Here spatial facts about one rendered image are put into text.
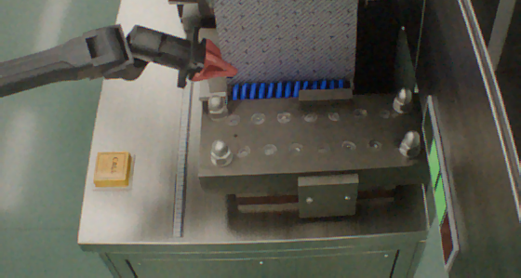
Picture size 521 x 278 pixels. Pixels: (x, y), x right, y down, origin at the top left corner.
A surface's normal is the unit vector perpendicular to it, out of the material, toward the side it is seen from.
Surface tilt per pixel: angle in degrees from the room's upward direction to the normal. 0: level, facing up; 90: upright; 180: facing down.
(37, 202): 0
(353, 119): 0
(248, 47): 90
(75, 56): 29
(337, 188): 90
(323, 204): 90
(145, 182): 0
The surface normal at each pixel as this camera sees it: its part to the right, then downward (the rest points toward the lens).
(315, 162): -0.07, -0.60
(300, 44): 0.00, 0.80
